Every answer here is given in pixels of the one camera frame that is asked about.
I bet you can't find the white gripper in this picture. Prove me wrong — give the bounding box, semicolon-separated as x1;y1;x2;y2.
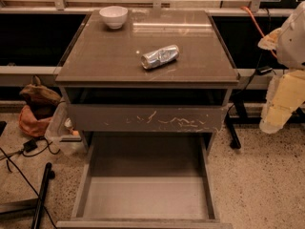
258;2;305;134

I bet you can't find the grey drawer cabinet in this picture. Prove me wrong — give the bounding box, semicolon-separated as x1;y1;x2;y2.
56;9;238;144

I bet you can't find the open grey middle drawer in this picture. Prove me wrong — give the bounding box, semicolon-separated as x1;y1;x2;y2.
57;133;234;229

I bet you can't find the white ceramic bowl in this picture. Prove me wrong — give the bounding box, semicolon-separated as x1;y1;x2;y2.
99;6;128;30

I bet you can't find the clear plastic container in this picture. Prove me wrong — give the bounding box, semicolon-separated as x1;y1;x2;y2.
45;102;86;156

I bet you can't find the brown orange cloth bag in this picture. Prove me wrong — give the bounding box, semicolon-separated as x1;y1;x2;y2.
19;75;61;137

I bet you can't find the black stand leg left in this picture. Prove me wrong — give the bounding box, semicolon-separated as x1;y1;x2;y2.
0;161;56;229

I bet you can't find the black power adapter on floor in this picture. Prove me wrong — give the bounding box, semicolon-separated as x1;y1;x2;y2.
23;139;37;153

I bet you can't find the black adapter on rail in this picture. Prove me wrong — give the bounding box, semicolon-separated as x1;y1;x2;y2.
255;66;273;75

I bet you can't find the black table frame right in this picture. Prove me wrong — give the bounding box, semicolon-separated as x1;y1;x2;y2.
224;89;305;150

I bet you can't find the orange cable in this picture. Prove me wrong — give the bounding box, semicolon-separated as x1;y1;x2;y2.
240;5;279;59

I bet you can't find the black floor cable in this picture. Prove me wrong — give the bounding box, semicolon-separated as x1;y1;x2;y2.
0;136;61;229

